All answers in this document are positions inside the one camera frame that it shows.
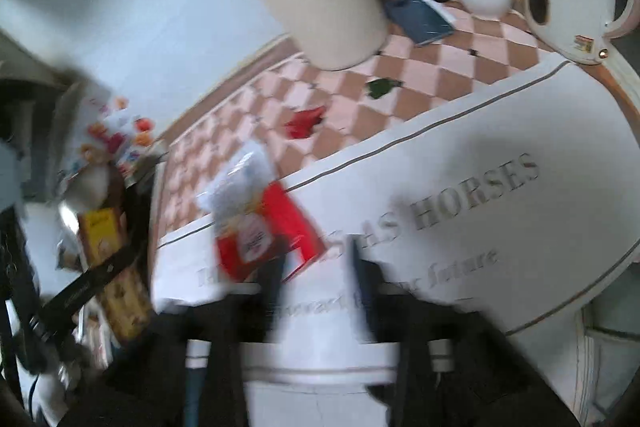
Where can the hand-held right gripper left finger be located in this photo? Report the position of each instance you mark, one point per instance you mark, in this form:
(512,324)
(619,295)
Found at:
(272,297)

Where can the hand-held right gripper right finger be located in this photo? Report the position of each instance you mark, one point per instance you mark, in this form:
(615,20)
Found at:
(364,297)

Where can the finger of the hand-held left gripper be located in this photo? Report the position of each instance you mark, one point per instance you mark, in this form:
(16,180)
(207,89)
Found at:
(95,282)

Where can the yellow snack packet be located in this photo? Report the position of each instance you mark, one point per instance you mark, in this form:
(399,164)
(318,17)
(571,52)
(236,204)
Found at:
(117,302)

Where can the red food packet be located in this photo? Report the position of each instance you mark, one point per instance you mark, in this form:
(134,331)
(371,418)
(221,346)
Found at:
(250,242)

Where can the clear plastic snack bag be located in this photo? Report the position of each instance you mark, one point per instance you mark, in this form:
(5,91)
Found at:
(235,187)

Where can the steel domed pot lid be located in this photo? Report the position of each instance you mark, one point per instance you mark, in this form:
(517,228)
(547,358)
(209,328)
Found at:
(90,189)

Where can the small red wrapper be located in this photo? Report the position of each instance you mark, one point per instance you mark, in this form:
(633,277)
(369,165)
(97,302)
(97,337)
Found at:
(305,123)

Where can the checkered printed tablecloth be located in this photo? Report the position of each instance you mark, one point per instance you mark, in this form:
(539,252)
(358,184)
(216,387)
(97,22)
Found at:
(475,132)

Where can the small green wrapper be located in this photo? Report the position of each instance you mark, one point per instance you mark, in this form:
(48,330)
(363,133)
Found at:
(384,88)

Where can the dark smartphone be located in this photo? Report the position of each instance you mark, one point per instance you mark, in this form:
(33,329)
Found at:
(420,19)

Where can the cream utensil holder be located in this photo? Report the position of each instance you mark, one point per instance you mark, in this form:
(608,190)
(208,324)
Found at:
(325,2)

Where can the colourful wall stickers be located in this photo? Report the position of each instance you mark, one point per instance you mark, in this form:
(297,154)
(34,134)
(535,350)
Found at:
(110,137)

